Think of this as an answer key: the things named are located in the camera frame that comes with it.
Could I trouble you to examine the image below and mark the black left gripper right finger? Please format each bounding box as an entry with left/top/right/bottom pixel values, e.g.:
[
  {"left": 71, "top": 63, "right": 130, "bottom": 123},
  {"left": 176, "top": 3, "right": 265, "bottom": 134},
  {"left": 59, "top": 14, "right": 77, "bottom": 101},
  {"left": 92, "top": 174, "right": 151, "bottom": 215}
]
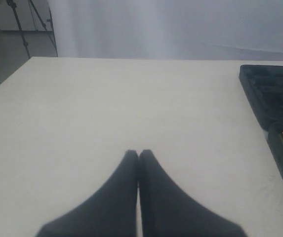
[{"left": 138, "top": 150, "right": 246, "bottom": 237}]

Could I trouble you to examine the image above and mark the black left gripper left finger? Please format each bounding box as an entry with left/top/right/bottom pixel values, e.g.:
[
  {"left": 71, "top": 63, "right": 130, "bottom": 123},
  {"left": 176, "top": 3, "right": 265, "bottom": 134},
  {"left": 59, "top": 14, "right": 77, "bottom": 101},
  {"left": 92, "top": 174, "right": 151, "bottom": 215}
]
[{"left": 37, "top": 150, "right": 138, "bottom": 237}]

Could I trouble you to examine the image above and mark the black plastic tool case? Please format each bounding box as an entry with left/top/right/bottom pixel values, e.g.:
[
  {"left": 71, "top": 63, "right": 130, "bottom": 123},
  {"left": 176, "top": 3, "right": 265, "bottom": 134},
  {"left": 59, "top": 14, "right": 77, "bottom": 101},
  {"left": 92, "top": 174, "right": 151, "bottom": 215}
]
[{"left": 239, "top": 65, "right": 283, "bottom": 179}]

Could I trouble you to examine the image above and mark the white backdrop curtain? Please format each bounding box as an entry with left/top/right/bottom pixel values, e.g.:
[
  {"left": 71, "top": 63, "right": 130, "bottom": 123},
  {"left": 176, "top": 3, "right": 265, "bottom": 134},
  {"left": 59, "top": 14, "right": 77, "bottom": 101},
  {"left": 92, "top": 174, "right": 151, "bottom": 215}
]
[{"left": 48, "top": 0, "right": 283, "bottom": 61}]

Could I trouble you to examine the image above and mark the black tripod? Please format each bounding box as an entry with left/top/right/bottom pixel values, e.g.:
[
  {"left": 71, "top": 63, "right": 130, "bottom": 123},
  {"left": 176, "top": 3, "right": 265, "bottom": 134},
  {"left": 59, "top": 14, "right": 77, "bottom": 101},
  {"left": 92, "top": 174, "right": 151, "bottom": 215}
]
[{"left": 0, "top": 0, "right": 58, "bottom": 59}]

